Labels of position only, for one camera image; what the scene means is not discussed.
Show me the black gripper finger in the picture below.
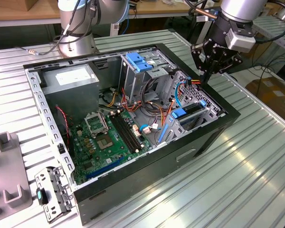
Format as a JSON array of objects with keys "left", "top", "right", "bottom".
[
  {"left": 190, "top": 44, "right": 212, "bottom": 83},
  {"left": 208, "top": 52, "right": 244, "bottom": 83}
]

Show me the grey metal disk bay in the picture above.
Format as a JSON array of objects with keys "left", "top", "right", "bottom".
[{"left": 154, "top": 70, "right": 226, "bottom": 147}]

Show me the flat brown cardboard box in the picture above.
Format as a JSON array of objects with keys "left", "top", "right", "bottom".
[{"left": 246, "top": 77, "right": 285, "bottom": 112}]

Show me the metal slat side table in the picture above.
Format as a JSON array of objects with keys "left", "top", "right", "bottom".
[{"left": 250, "top": 15, "right": 285, "bottom": 69}]

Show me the blue plastic drive latch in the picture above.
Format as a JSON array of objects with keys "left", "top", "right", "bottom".
[{"left": 125, "top": 52, "right": 155, "bottom": 73}]

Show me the grey metal drive cage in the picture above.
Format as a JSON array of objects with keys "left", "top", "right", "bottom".
[{"left": 118, "top": 48, "right": 178, "bottom": 104}]

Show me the black RAM slot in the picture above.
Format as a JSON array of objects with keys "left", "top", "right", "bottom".
[
  {"left": 110, "top": 115, "right": 138, "bottom": 154},
  {"left": 118, "top": 113, "right": 143, "bottom": 148},
  {"left": 115, "top": 114, "right": 142, "bottom": 150},
  {"left": 113, "top": 114, "right": 140, "bottom": 152}
]

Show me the metal socket cover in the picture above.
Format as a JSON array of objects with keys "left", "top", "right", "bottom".
[{"left": 84, "top": 111, "right": 109, "bottom": 138}]

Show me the black PC case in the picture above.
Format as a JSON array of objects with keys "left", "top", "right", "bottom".
[{"left": 22, "top": 42, "right": 242, "bottom": 225}]

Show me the CPU socket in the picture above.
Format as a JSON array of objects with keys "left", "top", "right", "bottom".
[{"left": 95, "top": 133, "right": 116, "bottom": 152}]

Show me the grey power supply unit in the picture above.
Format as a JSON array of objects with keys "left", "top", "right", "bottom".
[{"left": 39, "top": 63, "right": 101, "bottom": 124}]

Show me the green motherboard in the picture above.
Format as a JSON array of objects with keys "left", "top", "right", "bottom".
[{"left": 70, "top": 110, "right": 155, "bottom": 185}]

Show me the blue expansion slot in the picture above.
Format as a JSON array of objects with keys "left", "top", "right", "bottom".
[{"left": 85, "top": 157, "right": 122, "bottom": 181}]

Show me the wooden desk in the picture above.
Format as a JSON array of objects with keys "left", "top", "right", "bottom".
[{"left": 0, "top": 0, "right": 271, "bottom": 27}]

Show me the black latch teal button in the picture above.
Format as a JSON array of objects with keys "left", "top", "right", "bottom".
[{"left": 35, "top": 187, "right": 49, "bottom": 205}]

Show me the grey parts rack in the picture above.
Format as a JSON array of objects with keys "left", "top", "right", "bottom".
[{"left": 0, "top": 132, "right": 33, "bottom": 217}]

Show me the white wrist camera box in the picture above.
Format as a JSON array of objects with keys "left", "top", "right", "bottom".
[{"left": 225, "top": 28, "right": 257, "bottom": 53}]

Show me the blue data wire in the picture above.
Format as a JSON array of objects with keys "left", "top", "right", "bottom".
[{"left": 173, "top": 78, "right": 190, "bottom": 109}]

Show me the orange data wire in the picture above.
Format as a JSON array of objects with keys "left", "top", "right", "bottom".
[{"left": 160, "top": 98, "right": 178, "bottom": 133}]

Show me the coloured power wire bundle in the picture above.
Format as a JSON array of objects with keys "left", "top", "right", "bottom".
[{"left": 98, "top": 87, "right": 164, "bottom": 124}]

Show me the white plug with wires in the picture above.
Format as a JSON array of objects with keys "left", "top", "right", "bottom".
[{"left": 140, "top": 123, "right": 162, "bottom": 136}]

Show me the grey cable with connector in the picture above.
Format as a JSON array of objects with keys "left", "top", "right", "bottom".
[{"left": 15, "top": 46, "right": 62, "bottom": 57}]

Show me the silver slot bracket plate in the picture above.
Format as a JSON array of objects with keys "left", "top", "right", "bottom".
[{"left": 35, "top": 166, "right": 76, "bottom": 224}]

